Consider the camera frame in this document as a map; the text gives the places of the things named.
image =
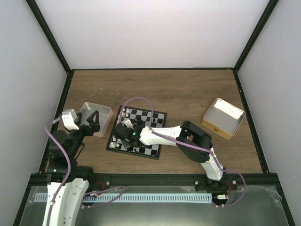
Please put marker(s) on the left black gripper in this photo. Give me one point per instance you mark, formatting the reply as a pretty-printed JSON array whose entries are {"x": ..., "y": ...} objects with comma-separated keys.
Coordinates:
[{"x": 87, "y": 127}]

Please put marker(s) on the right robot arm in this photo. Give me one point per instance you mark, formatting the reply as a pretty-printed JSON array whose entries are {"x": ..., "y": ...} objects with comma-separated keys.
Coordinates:
[{"x": 195, "y": 143}]

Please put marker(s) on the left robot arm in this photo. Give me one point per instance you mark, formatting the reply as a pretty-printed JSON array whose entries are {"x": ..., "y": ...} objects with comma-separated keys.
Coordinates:
[{"x": 66, "y": 181}]

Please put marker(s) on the pink square tin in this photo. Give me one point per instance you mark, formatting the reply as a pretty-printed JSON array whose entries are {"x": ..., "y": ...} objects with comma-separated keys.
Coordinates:
[{"x": 105, "y": 114}]

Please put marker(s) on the gold square tin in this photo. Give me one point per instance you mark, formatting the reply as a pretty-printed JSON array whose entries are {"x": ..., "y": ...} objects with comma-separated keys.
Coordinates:
[{"x": 223, "y": 118}]

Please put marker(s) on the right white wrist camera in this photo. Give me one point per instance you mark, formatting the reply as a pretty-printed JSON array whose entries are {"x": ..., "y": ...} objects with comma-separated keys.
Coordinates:
[{"x": 128, "y": 123}]

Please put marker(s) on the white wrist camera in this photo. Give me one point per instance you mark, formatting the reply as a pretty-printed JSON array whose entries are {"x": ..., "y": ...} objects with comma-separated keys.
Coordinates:
[
  {"x": 68, "y": 117},
  {"x": 128, "y": 123}
]

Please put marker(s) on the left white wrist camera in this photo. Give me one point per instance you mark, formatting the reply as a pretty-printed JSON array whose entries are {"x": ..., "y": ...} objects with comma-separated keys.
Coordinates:
[{"x": 68, "y": 117}]

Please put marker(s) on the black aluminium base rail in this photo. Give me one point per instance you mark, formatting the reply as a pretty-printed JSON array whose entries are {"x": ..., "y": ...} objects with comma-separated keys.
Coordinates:
[{"x": 198, "y": 181}]

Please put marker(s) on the light blue slotted cable duct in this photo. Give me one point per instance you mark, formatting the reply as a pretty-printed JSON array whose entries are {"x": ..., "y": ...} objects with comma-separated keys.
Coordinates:
[{"x": 151, "y": 198}]

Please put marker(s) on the black frame post left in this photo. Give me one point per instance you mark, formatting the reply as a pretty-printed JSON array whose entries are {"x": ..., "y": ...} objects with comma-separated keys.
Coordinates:
[{"x": 48, "y": 34}]

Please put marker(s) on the black frame post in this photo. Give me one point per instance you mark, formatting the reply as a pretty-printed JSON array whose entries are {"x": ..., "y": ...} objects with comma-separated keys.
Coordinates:
[
  {"x": 256, "y": 33},
  {"x": 48, "y": 34}
]

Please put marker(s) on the black frame post right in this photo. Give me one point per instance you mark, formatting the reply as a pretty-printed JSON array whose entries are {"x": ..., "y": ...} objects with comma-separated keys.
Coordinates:
[{"x": 256, "y": 33}]

